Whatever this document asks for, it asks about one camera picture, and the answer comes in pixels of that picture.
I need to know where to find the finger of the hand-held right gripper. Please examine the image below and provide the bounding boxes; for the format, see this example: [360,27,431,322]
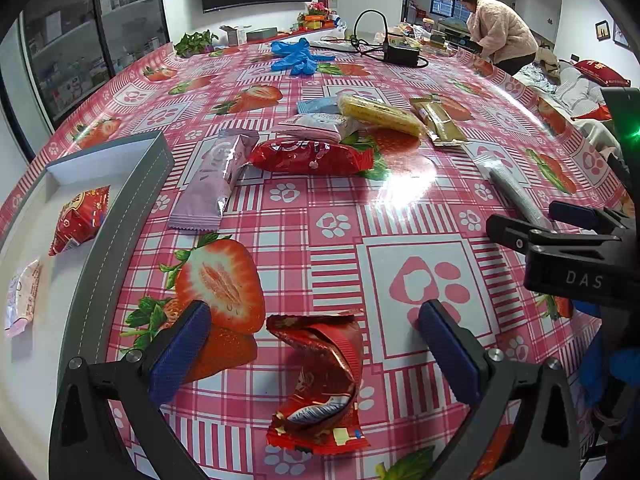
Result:
[549,201,630,235]
[486,214,622,256]

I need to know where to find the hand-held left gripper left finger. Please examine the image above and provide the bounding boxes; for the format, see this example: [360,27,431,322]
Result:
[47,300,213,480]

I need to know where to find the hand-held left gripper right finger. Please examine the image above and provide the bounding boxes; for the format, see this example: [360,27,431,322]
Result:
[417,299,583,480]

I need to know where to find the silver long snack packet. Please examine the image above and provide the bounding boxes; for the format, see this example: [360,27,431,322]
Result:
[472,157,551,231]

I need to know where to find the gold brown stick packet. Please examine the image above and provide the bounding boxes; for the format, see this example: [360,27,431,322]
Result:
[409,96,457,141]
[425,102,471,148]

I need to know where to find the red gold-trim snack packet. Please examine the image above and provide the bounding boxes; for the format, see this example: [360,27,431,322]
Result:
[265,312,371,457]

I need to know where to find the grey storage box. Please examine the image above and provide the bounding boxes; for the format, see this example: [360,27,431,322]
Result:
[0,130,176,480]

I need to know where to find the purple long snack packet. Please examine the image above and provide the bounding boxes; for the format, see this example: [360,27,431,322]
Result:
[169,129,261,233]

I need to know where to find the yellow clear-wrap snack packet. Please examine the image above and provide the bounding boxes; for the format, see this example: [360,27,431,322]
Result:
[337,92,423,138]

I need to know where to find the red white-print snack packet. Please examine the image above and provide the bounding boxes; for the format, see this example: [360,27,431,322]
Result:
[247,139,375,177]

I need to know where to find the white pink snack packet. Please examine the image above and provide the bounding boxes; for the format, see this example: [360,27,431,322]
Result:
[276,113,361,143]

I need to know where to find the light blue snack packet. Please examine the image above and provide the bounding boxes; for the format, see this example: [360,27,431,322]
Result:
[296,97,346,116]

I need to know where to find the person's right hand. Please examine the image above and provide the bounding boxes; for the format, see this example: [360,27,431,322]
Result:
[579,304,640,413]

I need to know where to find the cluttered sofa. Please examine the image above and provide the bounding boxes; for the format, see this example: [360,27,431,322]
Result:
[515,57,640,161]

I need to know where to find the strawberry print tablecloth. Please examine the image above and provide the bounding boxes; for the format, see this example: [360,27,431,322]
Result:
[0,35,640,480]

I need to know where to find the red pillow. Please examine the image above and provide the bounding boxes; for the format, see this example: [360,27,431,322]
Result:
[572,60,632,88]

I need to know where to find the red square snack packet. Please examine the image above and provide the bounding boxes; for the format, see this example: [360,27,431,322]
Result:
[48,186,111,257]

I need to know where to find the white pink-print snack packet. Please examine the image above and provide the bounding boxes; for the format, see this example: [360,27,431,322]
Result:
[4,258,42,338]

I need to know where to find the pile of assorted boxes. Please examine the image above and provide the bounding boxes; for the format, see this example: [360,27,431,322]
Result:
[395,17,481,58]

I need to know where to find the blue rubber glove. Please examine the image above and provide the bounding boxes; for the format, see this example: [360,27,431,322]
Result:
[272,52,341,77]
[270,37,313,58]

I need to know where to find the green potted plant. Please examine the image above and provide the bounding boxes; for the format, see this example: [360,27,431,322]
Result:
[173,30,219,58]

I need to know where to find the open cardboard box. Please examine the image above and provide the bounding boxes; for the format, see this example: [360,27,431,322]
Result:
[220,25,251,45]

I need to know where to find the glass door cabinet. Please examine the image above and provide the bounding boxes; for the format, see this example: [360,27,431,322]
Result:
[20,0,171,133]

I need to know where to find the black power adapter with cable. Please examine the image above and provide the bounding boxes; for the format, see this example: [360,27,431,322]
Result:
[310,9,431,68]

